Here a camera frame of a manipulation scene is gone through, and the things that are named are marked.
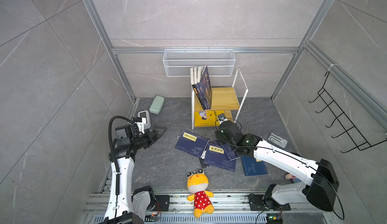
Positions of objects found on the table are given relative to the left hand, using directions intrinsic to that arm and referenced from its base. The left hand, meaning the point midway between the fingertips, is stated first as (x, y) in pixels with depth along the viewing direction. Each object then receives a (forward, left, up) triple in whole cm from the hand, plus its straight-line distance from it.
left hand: (161, 130), depth 74 cm
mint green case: (+37, +11, -21) cm, 44 cm away
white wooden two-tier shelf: (+23, -39, -3) cm, 45 cm away
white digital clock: (+25, +17, -19) cm, 36 cm away
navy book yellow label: (-6, -29, -21) cm, 36 cm away
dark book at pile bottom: (-9, -21, -21) cm, 31 cm away
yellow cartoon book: (+19, -23, -17) cm, 35 cm away
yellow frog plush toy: (-22, -18, -16) cm, 32 cm away
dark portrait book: (+27, -24, +6) cm, 37 cm away
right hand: (+4, -33, -5) cm, 34 cm away
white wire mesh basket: (+48, -36, +7) cm, 60 cm away
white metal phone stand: (+3, -71, -21) cm, 74 cm away
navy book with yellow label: (+3, -15, -22) cm, 27 cm away
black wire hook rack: (-17, -83, +12) cm, 85 cm away
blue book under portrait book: (-14, -50, -22) cm, 56 cm away
